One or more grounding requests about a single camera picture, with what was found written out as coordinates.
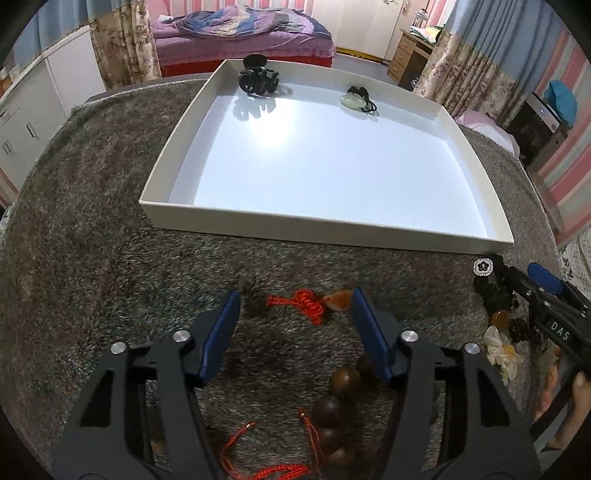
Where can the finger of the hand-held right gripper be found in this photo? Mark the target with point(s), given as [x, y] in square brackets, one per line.
[515, 286]
[547, 278]

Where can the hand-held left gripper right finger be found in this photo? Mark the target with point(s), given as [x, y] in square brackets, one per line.
[371, 341]

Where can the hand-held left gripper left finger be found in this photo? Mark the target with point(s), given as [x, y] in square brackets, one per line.
[217, 341]

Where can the cream scrunchie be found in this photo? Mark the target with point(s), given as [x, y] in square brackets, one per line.
[496, 341]

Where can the red knot orange stone pendant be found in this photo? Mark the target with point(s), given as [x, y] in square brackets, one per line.
[304, 300]

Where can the white shallow tray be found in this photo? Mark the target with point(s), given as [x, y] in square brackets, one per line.
[323, 175]

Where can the black hair claw clip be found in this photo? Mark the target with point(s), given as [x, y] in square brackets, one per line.
[256, 81]

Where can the person's right hand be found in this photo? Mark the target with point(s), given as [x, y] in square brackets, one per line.
[581, 406]

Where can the black appliance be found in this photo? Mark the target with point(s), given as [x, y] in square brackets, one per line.
[531, 124]

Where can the pink cushion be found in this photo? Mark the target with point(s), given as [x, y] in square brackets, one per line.
[475, 121]

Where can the blue cloth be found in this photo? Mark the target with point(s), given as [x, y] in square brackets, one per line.
[561, 99]

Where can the blue floral curtain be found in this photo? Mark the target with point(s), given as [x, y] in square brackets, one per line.
[466, 69]
[120, 50]

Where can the wooden desk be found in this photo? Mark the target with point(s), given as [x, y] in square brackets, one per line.
[406, 55]

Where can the desk lamp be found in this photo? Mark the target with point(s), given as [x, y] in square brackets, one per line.
[420, 17]

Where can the purple bed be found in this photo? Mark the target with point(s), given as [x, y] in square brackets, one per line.
[258, 46]

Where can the white cabinet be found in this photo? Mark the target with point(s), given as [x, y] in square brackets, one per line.
[27, 106]

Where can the striped purple quilt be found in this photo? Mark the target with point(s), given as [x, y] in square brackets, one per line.
[231, 21]

